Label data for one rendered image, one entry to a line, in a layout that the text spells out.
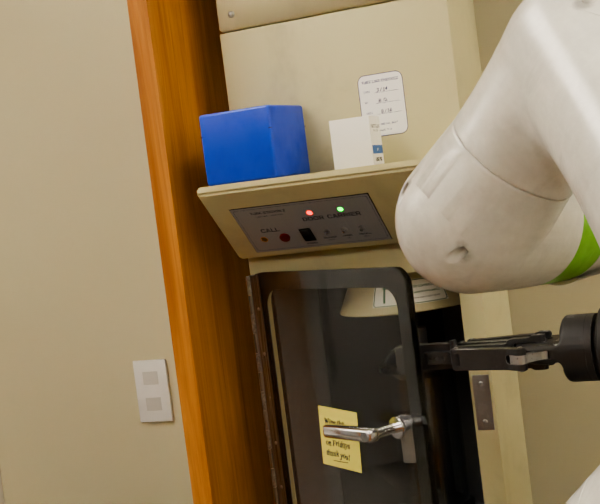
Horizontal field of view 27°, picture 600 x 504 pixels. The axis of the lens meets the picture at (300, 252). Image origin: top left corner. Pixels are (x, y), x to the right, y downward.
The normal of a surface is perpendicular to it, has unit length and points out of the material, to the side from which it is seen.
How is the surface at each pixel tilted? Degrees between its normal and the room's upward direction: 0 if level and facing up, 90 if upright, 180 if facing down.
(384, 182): 135
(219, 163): 90
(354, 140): 90
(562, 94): 64
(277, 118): 90
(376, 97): 90
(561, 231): 104
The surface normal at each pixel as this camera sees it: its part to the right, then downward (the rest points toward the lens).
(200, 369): 0.90, -0.09
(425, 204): -0.73, -0.11
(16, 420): -0.43, 0.10
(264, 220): -0.22, 0.77
